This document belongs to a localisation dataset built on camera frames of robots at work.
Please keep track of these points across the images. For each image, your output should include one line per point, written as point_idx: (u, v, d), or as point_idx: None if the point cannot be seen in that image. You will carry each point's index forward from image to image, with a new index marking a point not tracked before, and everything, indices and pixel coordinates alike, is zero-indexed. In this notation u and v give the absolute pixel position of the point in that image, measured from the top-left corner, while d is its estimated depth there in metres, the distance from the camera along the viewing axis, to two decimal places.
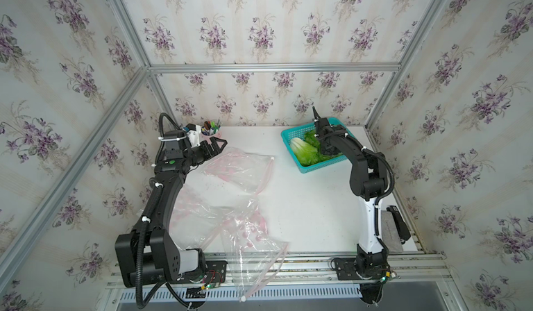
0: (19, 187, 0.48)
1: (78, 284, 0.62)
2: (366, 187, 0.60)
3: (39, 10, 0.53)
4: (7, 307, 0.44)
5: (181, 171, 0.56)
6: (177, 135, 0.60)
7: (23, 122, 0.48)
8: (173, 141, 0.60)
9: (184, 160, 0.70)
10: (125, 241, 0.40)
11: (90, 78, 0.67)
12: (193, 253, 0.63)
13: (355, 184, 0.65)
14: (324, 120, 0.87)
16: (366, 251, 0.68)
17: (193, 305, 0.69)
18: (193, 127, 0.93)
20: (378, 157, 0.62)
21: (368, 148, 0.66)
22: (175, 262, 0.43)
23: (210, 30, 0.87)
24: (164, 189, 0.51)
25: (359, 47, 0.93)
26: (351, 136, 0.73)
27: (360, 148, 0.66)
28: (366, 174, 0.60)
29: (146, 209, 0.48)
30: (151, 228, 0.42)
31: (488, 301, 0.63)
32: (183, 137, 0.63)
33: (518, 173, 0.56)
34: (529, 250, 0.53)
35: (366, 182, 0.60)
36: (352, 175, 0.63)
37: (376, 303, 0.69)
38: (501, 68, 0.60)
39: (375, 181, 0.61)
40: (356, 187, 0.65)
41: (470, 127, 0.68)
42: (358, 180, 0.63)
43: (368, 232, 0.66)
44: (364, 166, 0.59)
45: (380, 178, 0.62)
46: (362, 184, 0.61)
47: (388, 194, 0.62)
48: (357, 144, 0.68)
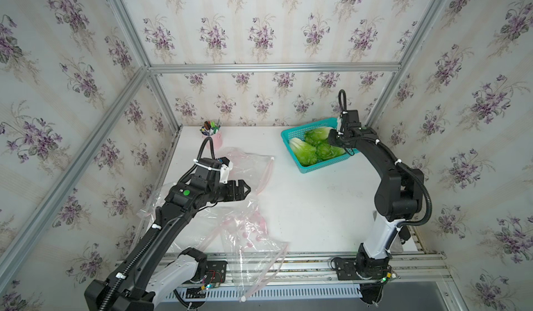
0: (20, 187, 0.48)
1: (78, 284, 0.62)
2: (394, 209, 0.51)
3: (39, 10, 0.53)
4: (7, 307, 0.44)
5: (192, 206, 0.48)
6: (211, 164, 0.55)
7: (23, 122, 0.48)
8: (205, 168, 0.55)
9: (204, 194, 0.52)
10: (95, 291, 0.37)
11: (90, 78, 0.67)
12: (189, 266, 0.61)
13: (381, 201, 0.56)
14: (354, 114, 0.74)
16: (369, 255, 0.67)
17: (193, 305, 0.69)
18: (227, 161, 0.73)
20: (415, 178, 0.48)
21: (404, 164, 0.54)
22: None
23: (210, 30, 0.87)
24: (158, 232, 0.44)
25: (359, 47, 0.93)
26: (382, 144, 0.62)
27: (393, 160, 0.56)
28: (397, 194, 0.50)
29: (130, 258, 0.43)
30: (120, 291, 0.37)
31: (488, 302, 0.62)
32: (216, 168, 0.57)
33: (518, 173, 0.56)
34: (529, 250, 0.53)
35: (395, 203, 0.51)
36: (379, 191, 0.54)
37: (375, 303, 0.70)
38: (502, 68, 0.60)
39: (407, 203, 0.52)
40: (382, 205, 0.56)
41: (470, 127, 0.68)
42: (386, 198, 0.54)
43: (378, 245, 0.63)
44: (398, 186, 0.50)
45: (414, 199, 0.52)
46: (390, 204, 0.52)
47: (421, 223, 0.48)
48: (391, 155, 0.57)
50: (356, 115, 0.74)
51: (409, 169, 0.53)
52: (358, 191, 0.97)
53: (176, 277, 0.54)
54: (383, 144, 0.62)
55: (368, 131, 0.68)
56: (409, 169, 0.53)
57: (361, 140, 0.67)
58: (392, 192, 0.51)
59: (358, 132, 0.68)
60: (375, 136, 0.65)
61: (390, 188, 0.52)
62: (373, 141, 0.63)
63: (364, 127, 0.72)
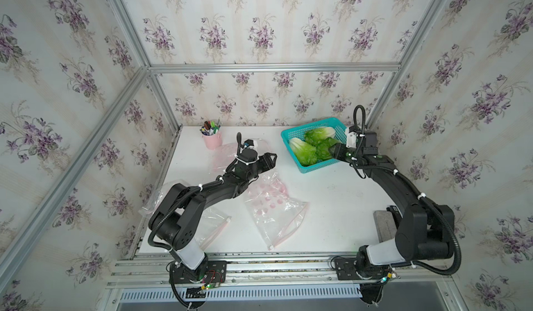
0: (19, 187, 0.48)
1: (78, 284, 0.62)
2: (420, 252, 0.44)
3: (40, 10, 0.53)
4: (7, 307, 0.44)
5: (237, 190, 0.65)
6: (248, 159, 0.69)
7: (23, 122, 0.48)
8: (243, 163, 0.69)
9: (246, 183, 0.70)
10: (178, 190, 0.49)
11: (90, 78, 0.67)
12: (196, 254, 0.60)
13: (404, 241, 0.48)
14: (372, 137, 0.67)
16: (370, 261, 0.67)
17: (193, 305, 0.69)
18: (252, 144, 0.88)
20: (443, 219, 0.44)
21: (429, 200, 0.47)
22: (182, 242, 0.45)
23: (210, 30, 0.87)
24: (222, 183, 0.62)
25: (359, 47, 0.93)
26: (402, 175, 0.56)
27: (417, 195, 0.49)
28: (422, 234, 0.43)
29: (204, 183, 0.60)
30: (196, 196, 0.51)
31: (488, 301, 0.62)
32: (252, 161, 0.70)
33: (518, 173, 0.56)
34: (529, 250, 0.53)
35: (420, 245, 0.43)
36: (402, 230, 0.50)
37: (375, 303, 0.70)
38: (501, 68, 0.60)
39: (435, 247, 0.44)
40: (404, 246, 0.48)
41: (470, 127, 0.68)
42: (410, 237, 0.46)
43: (384, 262, 0.61)
44: (423, 225, 0.43)
45: (443, 241, 0.45)
46: (416, 245, 0.45)
47: (447, 273, 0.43)
48: (412, 188, 0.51)
50: (373, 138, 0.67)
51: (436, 205, 0.46)
52: (358, 191, 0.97)
53: (189, 253, 0.55)
54: (402, 175, 0.56)
55: (384, 160, 0.63)
56: (435, 206, 0.46)
57: (377, 169, 0.62)
58: (418, 232, 0.44)
59: (373, 159, 0.64)
60: (393, 166, 0.60)
61: (414, 225, 0.45)
62: (391, 171, 0.58)
63: (380, 155, 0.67)
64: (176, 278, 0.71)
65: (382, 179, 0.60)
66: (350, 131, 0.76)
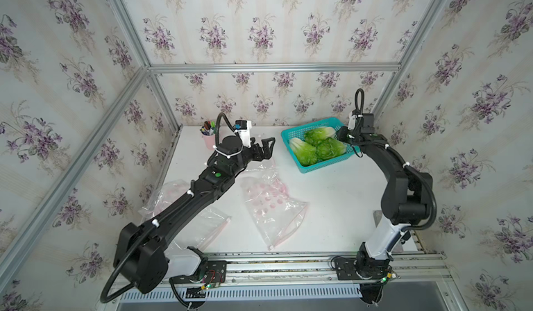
0: (20, 187, 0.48)
1: (78, 284, 0.62)
2: (400, 212, 0.50)
3: (40, 10, 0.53)
4: (7, 307, 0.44)
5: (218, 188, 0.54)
6: (228, 150, 0.55)
7: (23, 122, 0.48)
8: (225, 155, 0.55)
9: (231, 178, 0.58)
10: (130, 232, 0.41)
11: (90, 78, 0.67)
12: (193, 259, 0.61)
13: (388, 204, 0.55)
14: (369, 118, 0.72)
16: (369, 255, 0.68)
17: (193, 304, 0.69)
18: (245, 124, 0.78)
20: (422, 180, 0.52)
21: (413, 167, 0.54)
22: (150, 284, 0.40)
23: (210, 30, 0.87)
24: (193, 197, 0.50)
25: (359, 47, 0.93)
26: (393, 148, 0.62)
27: (402, 164, 0.55)
28: (403, 196, 0.49)
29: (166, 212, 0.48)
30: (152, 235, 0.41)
31: (488, 301, 0.62)
32: (234, 152, 0.56)
33: (518, 173, 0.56)
34: (529, 250, 0.53)
35: (402, 206, 0.50)
36: (386, 194, 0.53)
37: (375, 303, 0.69)
38: (501, 68, 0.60)
39: (414, 208, 0.50)
40: (388, 208, 0.55)
41: (470, 127, 0.68)
42: (393, 199, 0.53)
43: (379, 248, 0.63)
44: (404, 187, 0.49)
45: (422, 204, 0.51)
46: (397, 206, 0.51)
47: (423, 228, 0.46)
48: (399, 158, 0.58)
50: (370, 119, 0.72)
51: (418, 171, 0.53)
52: (358, 191, 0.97)
53: (181, 265, 0.54)
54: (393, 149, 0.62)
55: (379, 137, 0.69)
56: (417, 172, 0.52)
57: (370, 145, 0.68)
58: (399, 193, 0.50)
59: (367, 137, 0.70)
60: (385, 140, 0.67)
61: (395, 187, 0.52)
62: (383, 146, 0.64)
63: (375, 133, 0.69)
64: (176, 278, 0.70)
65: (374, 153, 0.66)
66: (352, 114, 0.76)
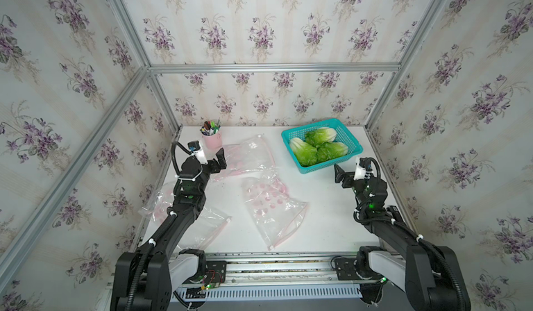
0: (20, 187, 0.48)
1: (78, 284, 0.62)
2: (433, 299, 0.40)
3: (39, 10, 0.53)
4: (7, 307, 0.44)
5: (196, 209, 0.59)
6: (193, 174, 0.59)
7: (23, 122, 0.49)
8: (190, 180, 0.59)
9: (201, 197, 0.63)
10: (125, 261, 0.41)
11: (90, 78, 0.67)
12: (191, 260, 0.62)
13: (415, 289, 0.45)
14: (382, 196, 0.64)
16: (370, 266, 0.67)
17: (193, 305, 0.69)
18: (198, 145, 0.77)
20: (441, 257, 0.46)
21: (429, 243, 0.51)
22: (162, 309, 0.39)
23: (210, 30, 0.87)
24: (176, 218, 0.54)
25: (359, 47, 0.93)
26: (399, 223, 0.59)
27: (416, 239, 0.50)
28: (430, 278, 0.42)
29: (155, 234, 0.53)
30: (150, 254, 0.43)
31: (488, 302, 0.63)
32: (198, 173, 0.61)
33: (518, 173, 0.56)
34: (529, 250, 0.53)
35: (431, 291, 0.41)
36: (409, 276, 0.49)
37: (375, 303, 0.70)
38: (501, 68, 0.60)
39: (445, 293, 0.41)
40: (415, 294, 0.45)
41: (469, 127, 0.69)
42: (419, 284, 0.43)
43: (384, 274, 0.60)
44: (426, 268, 0.42)
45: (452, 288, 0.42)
46: (426, 293, 0.41)
47: None
48: (411, 235, 0.52)
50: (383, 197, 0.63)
51: (435, 248, 0.46)
52: None
53: (182, 273, 0.54)
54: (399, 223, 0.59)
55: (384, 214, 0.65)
56: (436, 249, 0.46)
57: (377, 221, 0.64)
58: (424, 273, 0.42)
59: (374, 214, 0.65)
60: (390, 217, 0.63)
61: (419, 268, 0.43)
62: (389, 221, 0.60)
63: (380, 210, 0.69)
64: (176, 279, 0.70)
65: (382, 229, 0.61)
66: (361, 166, 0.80)
